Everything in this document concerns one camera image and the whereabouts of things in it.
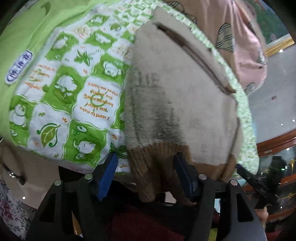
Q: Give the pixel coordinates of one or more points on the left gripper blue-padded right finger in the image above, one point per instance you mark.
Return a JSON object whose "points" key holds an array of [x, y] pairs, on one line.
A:
{"points": [[238, 219]]}

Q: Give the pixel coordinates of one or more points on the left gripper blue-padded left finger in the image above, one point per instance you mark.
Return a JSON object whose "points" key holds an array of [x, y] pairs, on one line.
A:
{"points": [[75, 210]]}

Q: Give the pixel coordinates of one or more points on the beige knit sweater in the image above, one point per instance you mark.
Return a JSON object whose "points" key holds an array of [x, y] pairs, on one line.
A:
{"points": [[177, 99]]}

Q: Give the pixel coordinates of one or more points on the person's right hand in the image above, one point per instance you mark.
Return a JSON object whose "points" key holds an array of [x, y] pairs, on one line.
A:
{"points": [[263, 216]]}

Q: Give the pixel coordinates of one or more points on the wooden glass-door cabinet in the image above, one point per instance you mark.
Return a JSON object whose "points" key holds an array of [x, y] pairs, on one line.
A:
{"points": [[277, 172]]}

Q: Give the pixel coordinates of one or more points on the red floral white quilt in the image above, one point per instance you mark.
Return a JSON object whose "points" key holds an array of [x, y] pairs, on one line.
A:
{"points": [[16, 215]]}

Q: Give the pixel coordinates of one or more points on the green white patterned bed sheet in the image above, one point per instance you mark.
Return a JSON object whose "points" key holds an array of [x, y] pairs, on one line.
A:
{"points": [[64, 65]]}

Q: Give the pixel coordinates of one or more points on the pink quilt with plaid hearts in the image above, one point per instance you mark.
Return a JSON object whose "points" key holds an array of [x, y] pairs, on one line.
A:
{"points": [[232, 29]]}

